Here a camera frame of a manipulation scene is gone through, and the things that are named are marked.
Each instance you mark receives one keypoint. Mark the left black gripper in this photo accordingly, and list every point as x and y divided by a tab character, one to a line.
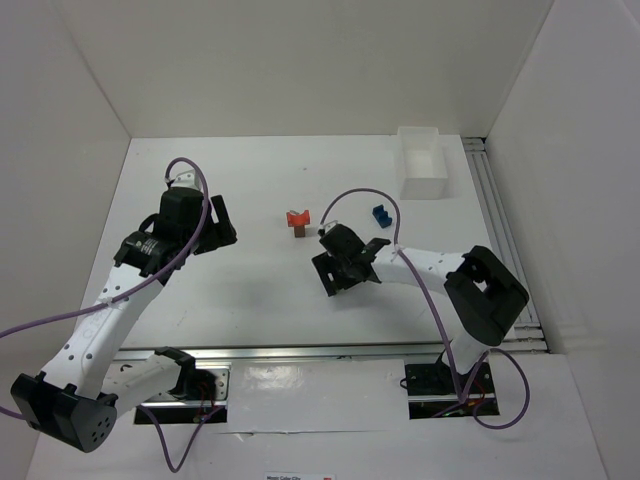
214	232

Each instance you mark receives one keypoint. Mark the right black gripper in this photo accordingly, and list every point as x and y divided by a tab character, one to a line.
347	267

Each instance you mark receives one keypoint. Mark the blue wood block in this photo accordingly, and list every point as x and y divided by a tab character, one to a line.
382	217

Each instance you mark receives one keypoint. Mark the red wood block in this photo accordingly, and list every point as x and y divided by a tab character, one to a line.
295	219

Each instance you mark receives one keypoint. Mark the white perforated plastic bin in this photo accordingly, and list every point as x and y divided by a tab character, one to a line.
420	164

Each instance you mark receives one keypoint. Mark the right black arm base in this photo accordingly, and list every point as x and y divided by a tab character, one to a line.
430	391

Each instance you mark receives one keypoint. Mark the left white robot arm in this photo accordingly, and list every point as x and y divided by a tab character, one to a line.
75	398

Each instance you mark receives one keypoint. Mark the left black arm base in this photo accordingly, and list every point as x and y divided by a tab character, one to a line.
207	397

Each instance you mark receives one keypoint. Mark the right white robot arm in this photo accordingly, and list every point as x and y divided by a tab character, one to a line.
485	295

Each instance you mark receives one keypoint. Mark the white label with text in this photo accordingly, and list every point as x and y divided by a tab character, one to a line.
297	476

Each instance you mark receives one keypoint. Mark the aluminium rail front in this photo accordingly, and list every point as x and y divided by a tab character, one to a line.
300	352

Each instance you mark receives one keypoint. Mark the aluminium rail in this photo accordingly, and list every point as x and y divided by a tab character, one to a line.
527	330
300	352

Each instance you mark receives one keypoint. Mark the aluminium rail right side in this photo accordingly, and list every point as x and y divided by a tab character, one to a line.
527	330

